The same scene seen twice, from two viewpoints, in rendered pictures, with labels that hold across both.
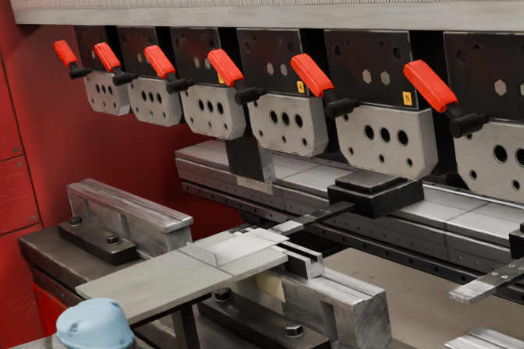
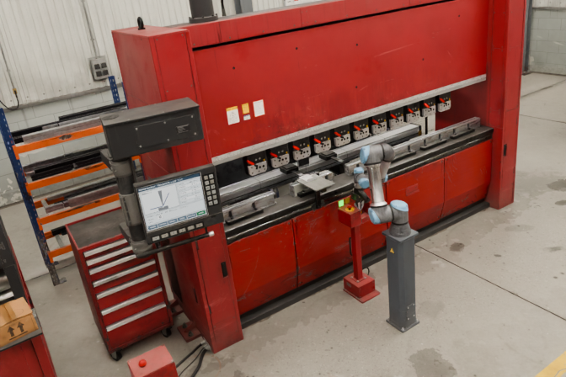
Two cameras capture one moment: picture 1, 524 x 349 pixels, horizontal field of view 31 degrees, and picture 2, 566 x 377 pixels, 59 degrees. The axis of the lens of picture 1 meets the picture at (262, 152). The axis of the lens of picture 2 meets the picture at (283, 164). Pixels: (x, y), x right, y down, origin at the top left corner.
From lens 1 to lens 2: 4.16 m
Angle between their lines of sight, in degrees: 84
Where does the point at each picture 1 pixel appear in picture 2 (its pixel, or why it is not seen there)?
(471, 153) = (357, 135)
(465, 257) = (309, 169)
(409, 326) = not seen: hidden behind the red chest
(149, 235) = (265, 200)
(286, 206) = (261, 187)
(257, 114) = (317, 147)
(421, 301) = not seen: hidden behind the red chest
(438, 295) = not seen: hidden behind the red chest
